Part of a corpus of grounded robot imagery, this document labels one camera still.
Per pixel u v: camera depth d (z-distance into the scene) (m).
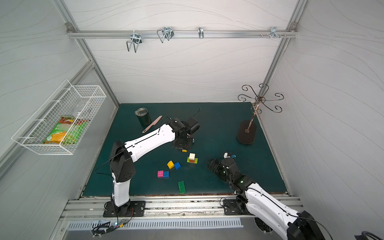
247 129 1.02
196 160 0.90
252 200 0.55
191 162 0.90
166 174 0.84
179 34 0.79
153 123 1.08
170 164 0.86
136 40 0.78
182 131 0.59
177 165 0.86
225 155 0.81
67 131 0.62
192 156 0.86
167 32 0.75
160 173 0.84
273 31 0.76
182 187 0.80
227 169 0.64
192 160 0.88
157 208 0.75
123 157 0.46
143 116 0.99
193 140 0.75
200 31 0.73
